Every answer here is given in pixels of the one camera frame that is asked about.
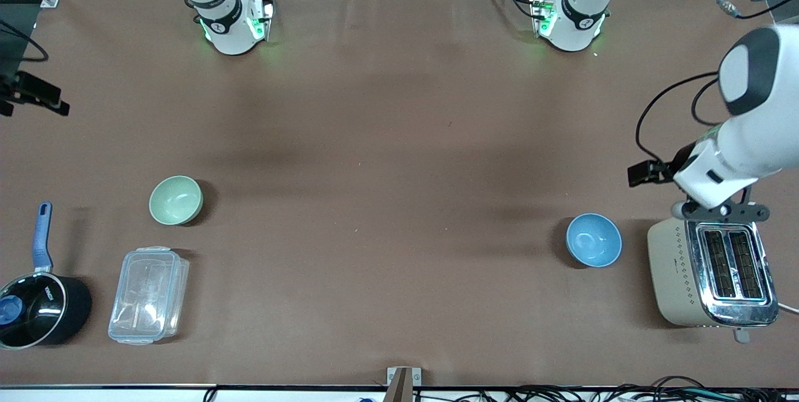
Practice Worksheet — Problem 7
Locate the clear plastic food container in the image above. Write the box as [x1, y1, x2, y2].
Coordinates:
[107, 246, 190, 346]

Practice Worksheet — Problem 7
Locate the black cable bundle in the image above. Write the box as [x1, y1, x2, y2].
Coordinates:
[412, 376, 799, 402]

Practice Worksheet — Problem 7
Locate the black saucepan with blue handle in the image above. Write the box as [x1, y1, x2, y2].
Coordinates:
[0, 202, 93, 351]

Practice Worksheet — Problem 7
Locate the beige and chrome toaster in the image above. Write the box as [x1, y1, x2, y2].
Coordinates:
[647, 205, 780, 345]

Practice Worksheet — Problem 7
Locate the blue bowl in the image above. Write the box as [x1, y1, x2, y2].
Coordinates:
[566, 213, 623, 268]

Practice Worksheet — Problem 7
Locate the green bowl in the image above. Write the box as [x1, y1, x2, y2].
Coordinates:
[149, 175, 204, 226]

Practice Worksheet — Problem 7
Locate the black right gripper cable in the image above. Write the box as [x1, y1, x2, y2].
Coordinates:
[0, 17, 49, 63]

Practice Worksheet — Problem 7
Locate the glass lid with blue knob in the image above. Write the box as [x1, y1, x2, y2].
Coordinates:
[0, 273, 67, 348]

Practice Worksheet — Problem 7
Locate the metal bracket with post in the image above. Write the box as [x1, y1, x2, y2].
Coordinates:
[386, 366, 423, 402]

